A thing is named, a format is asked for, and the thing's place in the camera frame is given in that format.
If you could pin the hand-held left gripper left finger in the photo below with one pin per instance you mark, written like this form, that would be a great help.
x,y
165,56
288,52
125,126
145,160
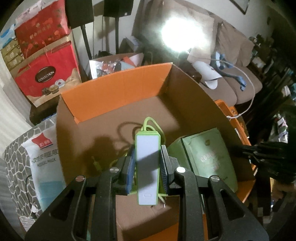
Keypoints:
x,y
130,169

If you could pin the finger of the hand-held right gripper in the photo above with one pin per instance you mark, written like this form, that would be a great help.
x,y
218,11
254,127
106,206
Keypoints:
x,y
254,153

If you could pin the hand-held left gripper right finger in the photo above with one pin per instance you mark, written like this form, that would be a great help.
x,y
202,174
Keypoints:
x,y
165,169

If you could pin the white green power bank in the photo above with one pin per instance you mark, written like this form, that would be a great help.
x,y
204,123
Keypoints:
x,y
148,162

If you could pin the green tissue pack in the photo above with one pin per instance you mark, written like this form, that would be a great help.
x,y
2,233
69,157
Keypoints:
x,y
208,157

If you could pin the orange cardboard box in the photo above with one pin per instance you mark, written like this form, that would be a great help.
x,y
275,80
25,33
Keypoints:
x,y
111,111

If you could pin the brown sofa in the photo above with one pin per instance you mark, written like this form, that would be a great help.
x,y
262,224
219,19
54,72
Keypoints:
x,y
231,92

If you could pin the dark cluttered shelf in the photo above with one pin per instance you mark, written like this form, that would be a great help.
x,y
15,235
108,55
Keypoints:
x,y
277,81

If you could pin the white mask packet red logo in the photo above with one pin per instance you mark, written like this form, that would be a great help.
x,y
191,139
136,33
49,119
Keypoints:
x,y
41,166

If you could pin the cardboard box of clutter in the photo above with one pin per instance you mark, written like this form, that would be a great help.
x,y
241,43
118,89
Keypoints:
x,y
111,64

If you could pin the medium brown cushion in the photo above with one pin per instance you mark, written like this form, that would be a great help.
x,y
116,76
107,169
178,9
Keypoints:
x,y
231,41

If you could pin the patterned grey stool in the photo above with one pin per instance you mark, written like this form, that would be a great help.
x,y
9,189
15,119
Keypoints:
x,y
13,166

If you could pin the red gift bag brown oval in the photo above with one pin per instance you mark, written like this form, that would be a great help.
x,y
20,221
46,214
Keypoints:
x,y
46,69

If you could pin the black speaker stand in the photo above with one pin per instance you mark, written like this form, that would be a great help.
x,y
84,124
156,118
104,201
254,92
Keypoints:
x,y
86,44
116,34

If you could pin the large brown cushion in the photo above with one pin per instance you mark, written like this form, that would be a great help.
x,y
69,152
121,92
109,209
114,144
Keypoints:
x,y
208,20

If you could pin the framed ink painting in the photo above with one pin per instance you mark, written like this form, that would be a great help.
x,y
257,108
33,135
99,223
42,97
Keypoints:
x,y
240,4

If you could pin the gold patterned box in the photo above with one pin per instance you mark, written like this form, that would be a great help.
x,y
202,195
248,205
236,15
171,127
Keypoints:
x,y
9,49
15,63
12,56

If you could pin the black speaker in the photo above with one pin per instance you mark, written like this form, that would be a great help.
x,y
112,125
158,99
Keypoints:
x,y
118,7
79,12

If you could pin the red floral gift bag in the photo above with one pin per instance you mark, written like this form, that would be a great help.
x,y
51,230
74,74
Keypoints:
x,y
39,25

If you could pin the blue tissue pack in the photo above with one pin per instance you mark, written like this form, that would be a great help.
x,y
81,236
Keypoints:
x,y
8,37

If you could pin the blue grey plastic frame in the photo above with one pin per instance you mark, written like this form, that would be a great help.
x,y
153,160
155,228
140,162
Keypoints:
x,y
241,81

